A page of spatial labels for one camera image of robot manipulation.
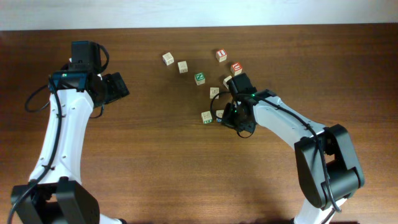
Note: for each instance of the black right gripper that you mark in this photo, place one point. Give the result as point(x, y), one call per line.
point(230, 119)

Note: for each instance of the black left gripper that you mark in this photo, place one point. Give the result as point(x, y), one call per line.
point(115, 85)

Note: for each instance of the wooden block green side X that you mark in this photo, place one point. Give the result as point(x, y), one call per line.
point(206, 117)

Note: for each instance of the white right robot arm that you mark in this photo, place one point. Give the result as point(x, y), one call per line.
point(329, 172)

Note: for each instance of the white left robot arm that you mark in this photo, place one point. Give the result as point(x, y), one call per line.
point(54, 192)

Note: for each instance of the wooden block number 5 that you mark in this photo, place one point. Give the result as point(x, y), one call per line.
point(213, 92)

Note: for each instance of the wooden block E side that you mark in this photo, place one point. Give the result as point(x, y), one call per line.
point(226, 81)

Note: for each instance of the wooden block red U top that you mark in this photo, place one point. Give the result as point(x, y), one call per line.
point(236, 68)

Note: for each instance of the wooden block green N top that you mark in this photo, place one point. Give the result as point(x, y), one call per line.
point(200, 78)

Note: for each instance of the wooden block red I top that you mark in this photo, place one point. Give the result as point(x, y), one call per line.
point(221, 55)

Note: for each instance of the wooden block green R side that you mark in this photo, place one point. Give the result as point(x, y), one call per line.
point(182, 67)

